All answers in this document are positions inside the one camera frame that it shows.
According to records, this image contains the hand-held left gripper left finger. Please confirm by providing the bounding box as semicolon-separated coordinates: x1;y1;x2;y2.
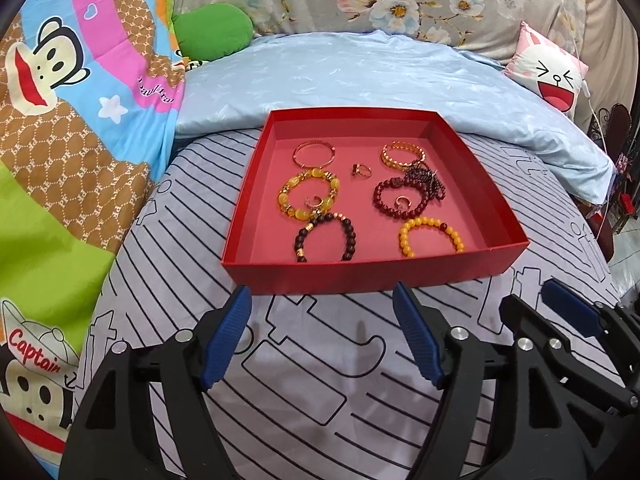
59;285;253;480

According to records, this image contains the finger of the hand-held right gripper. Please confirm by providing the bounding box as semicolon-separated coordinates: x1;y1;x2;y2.
542;279;640;352
500;293;640;414

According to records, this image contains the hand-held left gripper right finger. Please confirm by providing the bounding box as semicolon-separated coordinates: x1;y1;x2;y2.
391;282;636;480

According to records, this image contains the red cardboard box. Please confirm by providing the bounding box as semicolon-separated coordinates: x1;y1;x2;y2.
221;107;530;297

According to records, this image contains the yellow round bead bracelet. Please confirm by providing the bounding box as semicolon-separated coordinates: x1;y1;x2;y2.
397;215;466;260

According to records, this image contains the black bead bracelet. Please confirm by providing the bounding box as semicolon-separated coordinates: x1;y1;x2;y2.
294;212;357;264

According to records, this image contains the dark red bead bracelet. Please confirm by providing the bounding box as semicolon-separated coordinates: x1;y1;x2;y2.
372;175;430;219

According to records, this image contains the dark purple garnet bracelet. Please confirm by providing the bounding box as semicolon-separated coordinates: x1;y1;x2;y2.
403;162;447;206

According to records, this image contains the yellow crystal bead bracelet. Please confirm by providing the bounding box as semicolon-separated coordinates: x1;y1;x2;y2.
277;169;342;221

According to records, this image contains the grey striped bedsheet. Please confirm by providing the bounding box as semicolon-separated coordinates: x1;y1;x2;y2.
75;127;626;480

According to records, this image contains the rose gold bangle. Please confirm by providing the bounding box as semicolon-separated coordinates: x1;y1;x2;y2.
292;140;336;170

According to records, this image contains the pink cartoon face pillow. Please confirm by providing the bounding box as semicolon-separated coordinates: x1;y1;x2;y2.
502;21;590;114

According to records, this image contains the cartoon monkey blanket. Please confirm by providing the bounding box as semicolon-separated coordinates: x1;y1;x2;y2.
0;0;189;461

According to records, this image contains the light blue quilt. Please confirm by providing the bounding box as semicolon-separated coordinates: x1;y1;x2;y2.
175;30;616;206

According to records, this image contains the green pillow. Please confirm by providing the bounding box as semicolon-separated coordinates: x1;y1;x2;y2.
171;2;254;60

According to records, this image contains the gold chain bangle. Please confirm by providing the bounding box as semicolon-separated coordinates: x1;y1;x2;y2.
380;140;427;171

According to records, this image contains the white cable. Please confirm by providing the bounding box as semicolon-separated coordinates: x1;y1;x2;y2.
551;0;611;161

